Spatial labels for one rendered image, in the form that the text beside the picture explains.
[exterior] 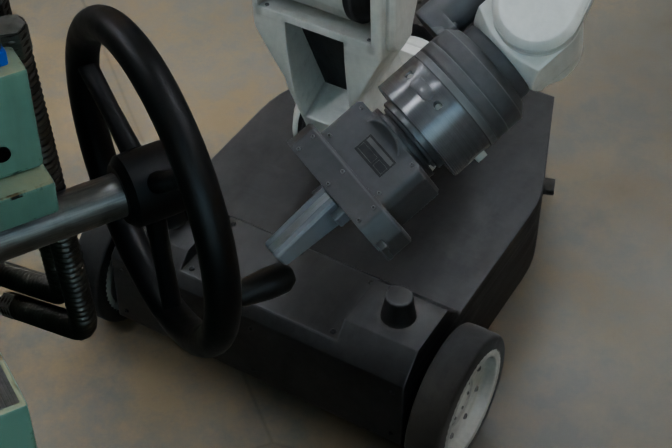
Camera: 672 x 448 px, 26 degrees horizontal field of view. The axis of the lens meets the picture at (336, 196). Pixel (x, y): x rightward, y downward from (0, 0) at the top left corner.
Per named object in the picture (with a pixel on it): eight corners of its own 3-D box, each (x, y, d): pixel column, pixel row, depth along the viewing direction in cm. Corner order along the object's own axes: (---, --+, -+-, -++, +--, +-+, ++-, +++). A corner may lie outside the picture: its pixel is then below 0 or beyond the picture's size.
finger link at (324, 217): (266, 248, 107) (330, 192, 107) (282, 261, 110) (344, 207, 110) (278, 263, 107) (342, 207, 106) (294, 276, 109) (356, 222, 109)
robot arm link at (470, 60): (499, 154, 113) (610, 58, 113) (491, 128, 103) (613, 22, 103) (405, 49, 116) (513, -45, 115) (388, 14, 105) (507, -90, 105)
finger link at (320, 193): (282, 261, 110) (344, 207, 110) (266, 248, 107) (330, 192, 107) (271, 246, 111) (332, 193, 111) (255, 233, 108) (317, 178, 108)
